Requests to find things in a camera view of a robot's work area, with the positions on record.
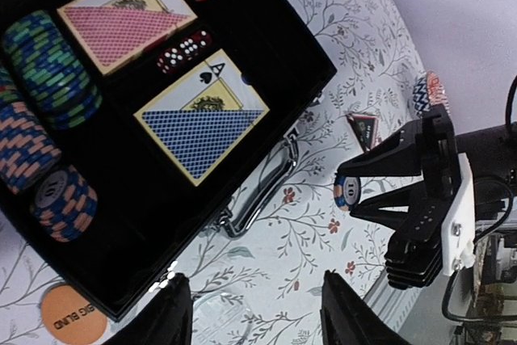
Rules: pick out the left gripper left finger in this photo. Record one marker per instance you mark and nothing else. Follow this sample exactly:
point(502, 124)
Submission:
point(166, 320)

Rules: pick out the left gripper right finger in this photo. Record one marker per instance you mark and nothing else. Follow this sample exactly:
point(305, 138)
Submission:
point(346, 319)

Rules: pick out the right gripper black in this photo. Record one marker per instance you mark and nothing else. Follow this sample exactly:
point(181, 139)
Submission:
point(414, 257)

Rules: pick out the blue playing card deck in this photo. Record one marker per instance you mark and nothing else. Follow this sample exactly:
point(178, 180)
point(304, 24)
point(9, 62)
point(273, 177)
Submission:
point(200, 118)

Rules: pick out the black poker set case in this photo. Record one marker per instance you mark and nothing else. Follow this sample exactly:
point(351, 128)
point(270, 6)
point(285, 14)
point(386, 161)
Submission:
point(148, 211)

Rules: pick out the red playing card deck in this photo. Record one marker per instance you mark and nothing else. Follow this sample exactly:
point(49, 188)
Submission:
point(116, 32)

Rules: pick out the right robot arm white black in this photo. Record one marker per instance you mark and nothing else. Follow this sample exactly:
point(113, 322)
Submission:
point(491, 153)

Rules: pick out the clear plastic round lid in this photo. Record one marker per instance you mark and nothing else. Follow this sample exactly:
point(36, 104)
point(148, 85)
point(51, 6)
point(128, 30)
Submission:
point(221, 317)

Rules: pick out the black triangular all-in button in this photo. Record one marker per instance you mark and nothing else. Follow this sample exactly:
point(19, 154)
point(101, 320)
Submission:
point(365, 128)

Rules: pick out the floral table cloth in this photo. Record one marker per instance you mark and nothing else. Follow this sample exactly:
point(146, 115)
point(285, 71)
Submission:
point(273, 273)

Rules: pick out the red patterned bowl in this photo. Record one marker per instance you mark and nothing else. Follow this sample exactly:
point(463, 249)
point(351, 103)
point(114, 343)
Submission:
point(429, 92)

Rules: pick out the orange round dealer button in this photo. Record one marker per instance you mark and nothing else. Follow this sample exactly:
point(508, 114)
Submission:
point(71, 318)

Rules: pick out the loose blue chips in case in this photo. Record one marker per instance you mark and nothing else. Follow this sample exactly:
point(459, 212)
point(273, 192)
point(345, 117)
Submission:
point(64, 204)

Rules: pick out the blue orange poker chip row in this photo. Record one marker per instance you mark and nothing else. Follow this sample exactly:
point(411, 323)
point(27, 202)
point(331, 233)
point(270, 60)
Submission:
point(27, 151)

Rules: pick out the green blue poker chip row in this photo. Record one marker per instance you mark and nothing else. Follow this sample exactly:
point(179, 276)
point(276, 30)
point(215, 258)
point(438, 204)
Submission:
point(52, 74)

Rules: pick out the front aluminium rail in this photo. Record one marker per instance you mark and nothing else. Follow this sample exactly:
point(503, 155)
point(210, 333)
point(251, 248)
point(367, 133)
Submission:
point(415, 314)

